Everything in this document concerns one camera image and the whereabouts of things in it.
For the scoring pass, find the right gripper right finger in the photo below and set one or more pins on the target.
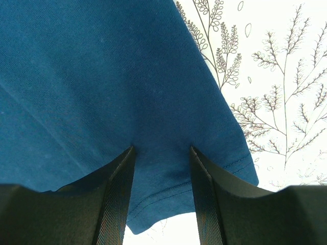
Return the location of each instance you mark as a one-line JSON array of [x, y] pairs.
[[232, 211]]

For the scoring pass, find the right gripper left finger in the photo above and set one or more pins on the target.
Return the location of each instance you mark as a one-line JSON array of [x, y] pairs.
[[91, 210]]

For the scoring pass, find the dark blue t shirt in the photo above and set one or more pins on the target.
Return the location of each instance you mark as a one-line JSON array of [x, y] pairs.
[[81, 81]]

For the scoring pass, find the floral table mat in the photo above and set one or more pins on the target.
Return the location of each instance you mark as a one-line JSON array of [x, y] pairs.
[[276, 89]]

